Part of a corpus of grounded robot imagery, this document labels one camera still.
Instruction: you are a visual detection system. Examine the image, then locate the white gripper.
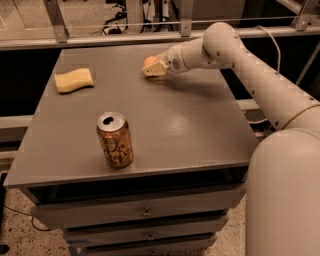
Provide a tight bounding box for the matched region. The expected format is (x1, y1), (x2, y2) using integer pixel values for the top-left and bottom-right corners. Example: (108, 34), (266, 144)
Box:
(142, 44), (184, 77)

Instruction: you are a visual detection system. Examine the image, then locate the orange fruit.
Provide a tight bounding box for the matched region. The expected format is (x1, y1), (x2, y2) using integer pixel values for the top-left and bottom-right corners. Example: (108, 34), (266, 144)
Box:
(144, 56), (157, 66)

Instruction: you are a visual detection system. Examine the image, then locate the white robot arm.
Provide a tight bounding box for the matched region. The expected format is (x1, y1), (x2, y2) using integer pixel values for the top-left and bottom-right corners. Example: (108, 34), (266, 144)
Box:
(142, 22), (320, 256)

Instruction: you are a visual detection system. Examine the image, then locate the yellow sponge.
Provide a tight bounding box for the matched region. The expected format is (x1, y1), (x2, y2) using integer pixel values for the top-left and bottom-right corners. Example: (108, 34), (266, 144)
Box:
(55, 68), (94, 93)

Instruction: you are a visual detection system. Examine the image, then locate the gold LaCroix soda can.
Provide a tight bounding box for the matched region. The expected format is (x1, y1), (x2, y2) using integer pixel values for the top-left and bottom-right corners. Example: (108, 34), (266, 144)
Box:
(96, 111), (133, 168)

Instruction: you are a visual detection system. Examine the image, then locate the grey drawer cabinet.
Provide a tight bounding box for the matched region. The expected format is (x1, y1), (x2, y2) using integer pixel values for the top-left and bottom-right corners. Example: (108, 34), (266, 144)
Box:
(5, 44), (257, 256)

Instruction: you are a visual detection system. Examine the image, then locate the metal frame railing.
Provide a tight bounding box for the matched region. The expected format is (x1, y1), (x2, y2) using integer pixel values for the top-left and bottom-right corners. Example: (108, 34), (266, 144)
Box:
(0, 0), (320, 50)

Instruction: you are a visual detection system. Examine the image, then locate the white cable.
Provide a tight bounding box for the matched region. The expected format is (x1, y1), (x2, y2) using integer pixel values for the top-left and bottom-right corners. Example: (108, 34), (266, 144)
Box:
(248, 25), (283, 125)

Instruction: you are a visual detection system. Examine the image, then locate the black floor cable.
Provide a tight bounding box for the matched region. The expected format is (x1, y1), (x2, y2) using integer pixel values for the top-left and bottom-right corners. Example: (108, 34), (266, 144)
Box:
(3, 204), (54, 233)

